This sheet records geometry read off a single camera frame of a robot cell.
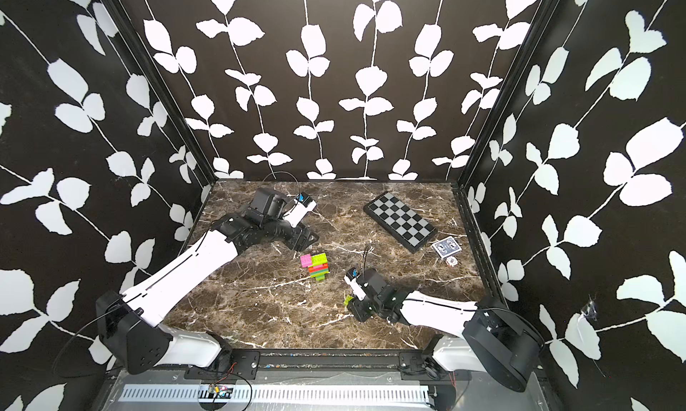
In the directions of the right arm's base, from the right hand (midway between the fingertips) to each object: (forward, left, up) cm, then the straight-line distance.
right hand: (351, 301), depth 85 cm
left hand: (+14, +12, +22) cm, 28 cm away
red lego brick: (+8, +9, +8) cm, 14 cm away
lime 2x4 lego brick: (+9, +11, +10) cm, 17 cm away
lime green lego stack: (+8, +11, 0) cm, 13 cm away
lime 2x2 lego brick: (+1, +1, 0) cm, 1 cm away
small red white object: (+16, -36, -2) cm, 40 cm away
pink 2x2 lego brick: (+8, +14, +12) cm, 20 cm away
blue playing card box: (+21, -36, -1) cm, 41 cm away
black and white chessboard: (+32, -19, +1) cm, 37 cm away
